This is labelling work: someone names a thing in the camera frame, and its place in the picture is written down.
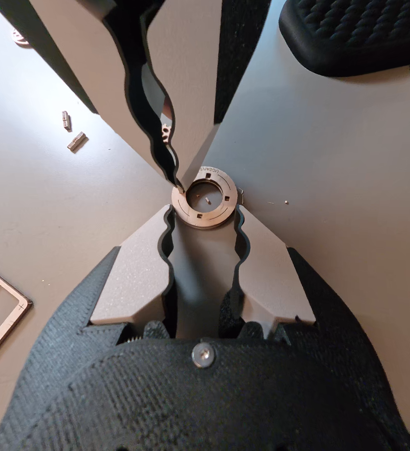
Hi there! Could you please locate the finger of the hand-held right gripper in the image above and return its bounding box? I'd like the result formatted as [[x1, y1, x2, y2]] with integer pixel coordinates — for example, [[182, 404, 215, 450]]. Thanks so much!
[[148, 0, 224, 187], [30, 0, 185, 193]]

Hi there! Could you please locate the black mesh chair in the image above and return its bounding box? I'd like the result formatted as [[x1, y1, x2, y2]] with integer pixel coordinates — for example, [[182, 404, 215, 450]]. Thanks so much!
[[278, 0, 410, 78]]

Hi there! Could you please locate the ornate wooden wheel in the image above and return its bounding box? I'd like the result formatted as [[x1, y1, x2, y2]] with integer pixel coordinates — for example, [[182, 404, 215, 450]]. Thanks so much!
[[10, 27, 31, 47]]

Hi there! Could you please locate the large wooden puzzle sheet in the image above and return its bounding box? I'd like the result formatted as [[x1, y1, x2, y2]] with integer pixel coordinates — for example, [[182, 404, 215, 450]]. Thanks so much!
[[0, 260, 34, 371]]

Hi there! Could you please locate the wooden ring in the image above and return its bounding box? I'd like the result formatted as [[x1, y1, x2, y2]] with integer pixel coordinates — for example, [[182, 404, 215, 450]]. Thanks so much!
[[171, 164, 237, 230]]

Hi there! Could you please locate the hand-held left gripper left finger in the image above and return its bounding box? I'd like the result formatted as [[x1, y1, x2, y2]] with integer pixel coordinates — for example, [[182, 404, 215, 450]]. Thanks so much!
[[89, 204, 176, 324]]

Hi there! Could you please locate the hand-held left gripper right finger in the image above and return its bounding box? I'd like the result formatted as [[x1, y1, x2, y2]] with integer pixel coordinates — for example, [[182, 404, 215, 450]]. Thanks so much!
[[233, 204, 317, 340]]

